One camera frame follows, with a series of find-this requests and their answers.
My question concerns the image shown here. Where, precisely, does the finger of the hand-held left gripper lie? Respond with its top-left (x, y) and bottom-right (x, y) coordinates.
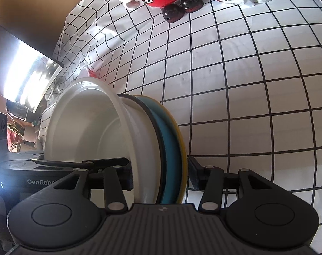
top-left (30, 157), bottom-right (131, 171)

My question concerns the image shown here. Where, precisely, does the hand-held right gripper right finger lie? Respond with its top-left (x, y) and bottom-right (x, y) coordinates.
top-left (187, 156), bottom-right (273, 213)

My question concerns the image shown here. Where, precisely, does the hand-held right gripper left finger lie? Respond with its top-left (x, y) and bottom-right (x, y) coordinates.
top-left (54, 162), bottom-right (134, 213)

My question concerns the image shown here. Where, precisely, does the white plate with yellow rim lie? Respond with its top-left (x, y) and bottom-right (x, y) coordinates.
top-left (133, 95), bottom-right (188, 204)

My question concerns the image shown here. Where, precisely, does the blue bowl with white inside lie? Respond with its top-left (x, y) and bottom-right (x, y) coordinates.
top-left (118, 93), bottom-right (183, 204)

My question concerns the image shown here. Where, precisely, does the white bowl with round sticker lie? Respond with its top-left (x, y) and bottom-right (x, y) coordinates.
top-left (44, 77), bottom-right (151, 208)

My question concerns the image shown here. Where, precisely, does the white black-grid tablecloth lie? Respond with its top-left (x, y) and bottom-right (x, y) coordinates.
top-left (41, 0), bottom-right (322, 255)

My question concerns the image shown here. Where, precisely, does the black computer monitor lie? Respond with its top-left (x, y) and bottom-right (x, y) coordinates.
top-left (0, 20), bottom-right (64, 113)

